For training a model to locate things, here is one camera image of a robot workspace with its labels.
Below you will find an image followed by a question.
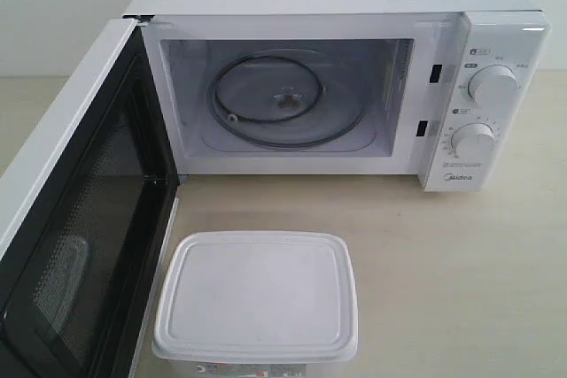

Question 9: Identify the white plastic lidded container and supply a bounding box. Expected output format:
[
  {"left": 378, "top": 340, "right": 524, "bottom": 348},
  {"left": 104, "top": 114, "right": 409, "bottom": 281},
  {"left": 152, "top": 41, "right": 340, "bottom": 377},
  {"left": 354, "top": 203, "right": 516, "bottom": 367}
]
[{"left": 151, "top": 230, "right": 359, "bottom": 375}]

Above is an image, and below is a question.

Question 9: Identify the white microwave oven body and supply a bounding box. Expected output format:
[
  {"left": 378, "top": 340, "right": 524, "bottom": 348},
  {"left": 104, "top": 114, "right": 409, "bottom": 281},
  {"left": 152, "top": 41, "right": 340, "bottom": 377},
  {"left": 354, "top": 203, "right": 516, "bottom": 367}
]
[{"left": 125, "top": 0, "right": 550, "bottom": 192}]

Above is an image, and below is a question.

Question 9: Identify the glass turntable plate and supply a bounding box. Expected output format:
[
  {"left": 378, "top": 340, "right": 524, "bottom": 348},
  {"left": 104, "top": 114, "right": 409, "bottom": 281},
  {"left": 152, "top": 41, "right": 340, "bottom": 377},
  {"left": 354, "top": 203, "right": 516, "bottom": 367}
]
[{"left": 207, "top": 48, "right": 370, "bottom": 150}]

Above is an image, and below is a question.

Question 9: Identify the lower white timer knob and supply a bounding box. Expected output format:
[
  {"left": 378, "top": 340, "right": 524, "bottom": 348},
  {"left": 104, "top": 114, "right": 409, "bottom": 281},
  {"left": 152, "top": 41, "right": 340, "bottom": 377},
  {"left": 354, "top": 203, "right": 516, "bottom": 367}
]
[{"left": 451, "top": 123, "right": 495, "bottom": 160}]

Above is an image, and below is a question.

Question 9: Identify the upper white power knob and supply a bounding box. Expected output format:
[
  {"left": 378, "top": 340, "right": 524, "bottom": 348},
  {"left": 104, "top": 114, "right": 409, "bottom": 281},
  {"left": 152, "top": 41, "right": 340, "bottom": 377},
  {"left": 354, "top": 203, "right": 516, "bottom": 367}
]
[{"left": 468, "top": 65, "right": 519, "bottom": 107}]

